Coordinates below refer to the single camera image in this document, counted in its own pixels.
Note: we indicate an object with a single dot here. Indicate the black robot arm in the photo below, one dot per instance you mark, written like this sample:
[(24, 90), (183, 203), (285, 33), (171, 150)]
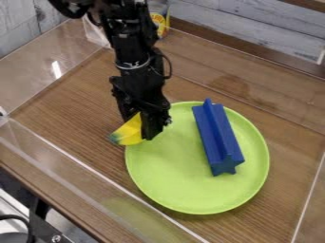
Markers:
[(128, 27)]

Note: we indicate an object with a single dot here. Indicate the black metal table bracket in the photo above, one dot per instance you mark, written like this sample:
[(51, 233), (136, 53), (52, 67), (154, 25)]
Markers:
[(45, 233)]

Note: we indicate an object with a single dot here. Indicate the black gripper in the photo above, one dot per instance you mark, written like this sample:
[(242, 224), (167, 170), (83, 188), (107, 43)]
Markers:
[(138, 91)]

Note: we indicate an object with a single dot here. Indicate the clear acrylic corner bracket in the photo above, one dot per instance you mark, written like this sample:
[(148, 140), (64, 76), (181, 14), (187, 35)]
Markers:
[(95, 34)]

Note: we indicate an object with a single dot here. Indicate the yellow labelled tin can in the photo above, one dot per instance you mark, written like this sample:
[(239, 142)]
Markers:
[(161, 15)]

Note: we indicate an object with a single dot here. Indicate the clear acrylic front wall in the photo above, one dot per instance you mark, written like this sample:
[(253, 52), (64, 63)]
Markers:
[(104, 209)]

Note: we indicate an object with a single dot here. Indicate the yellow toy banana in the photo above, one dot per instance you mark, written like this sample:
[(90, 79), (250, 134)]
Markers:
[(127, 134)]

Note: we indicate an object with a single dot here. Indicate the green round plate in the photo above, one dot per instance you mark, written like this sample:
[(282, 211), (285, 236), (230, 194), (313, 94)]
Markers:
[(170, 170)]

